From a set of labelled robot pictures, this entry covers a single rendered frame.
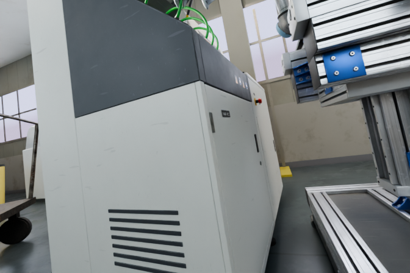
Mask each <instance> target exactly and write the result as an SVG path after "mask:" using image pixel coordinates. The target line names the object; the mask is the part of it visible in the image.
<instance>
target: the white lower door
mask: <svg viewBox="0 0 410 273"><path fill-rule="evenodd" d="M204 87H205V92H206V99H207V106H208V110H209V117H210V124H211V128H212V135H213V139H214V146H215V153H216V158H217V165H218V172H219V176H220V183H221V190H222V195H223V202H224V206H225V213H226V220H227V224H228V231H229V238H230V242H231V249H232V256H233V260H234V267H235V272H236V273H261V270H262V265H263V262H264V257H265V253H266V250H267V244H268V240H269V237H270V232H271V229H272V224H273V215H272V209H271V205H270V199H269V195H268V189H267V183H266V179H265V172H264V166H263V162H262V156H261V150H260V146H259V140H258V136H257V130H256V123H255V120H254V113H253V107H252V103H251V102H249V101H246V100H244V99H241V98H239V97H236V96H233V95H231V94H229V93H226V92H224V91H221V90H218V89H216V88H213V87H210V86H208V85H206V84H204Z"/></svg>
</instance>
